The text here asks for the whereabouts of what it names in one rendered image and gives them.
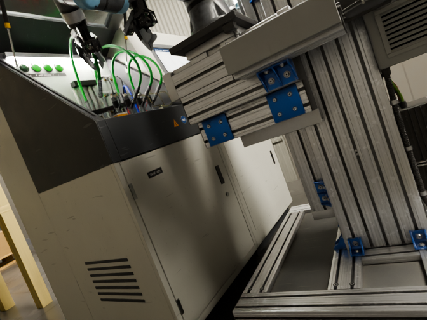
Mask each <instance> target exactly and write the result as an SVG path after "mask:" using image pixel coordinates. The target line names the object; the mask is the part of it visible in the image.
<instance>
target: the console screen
mask: <svg viewBox="0 0 427 320"><path fill-rule="evenodd" d="M152 46H153V47H152V51H151V53H152V54H153V56H154V57H155V59H156V61H157V62H158V63H159V66H160V67H161V68H162V70H163V72H164V73H165V74H166V73H168V72H173V71H174V70H175V69H178V68H179V67H181V66H183V65H185V64H186V63H188V62H190V61H187V58H186V57H180V56H173V55H171V54H170V52H169V49H170V48H172V47H173V46H172V45H165V44H152Z"/></svg>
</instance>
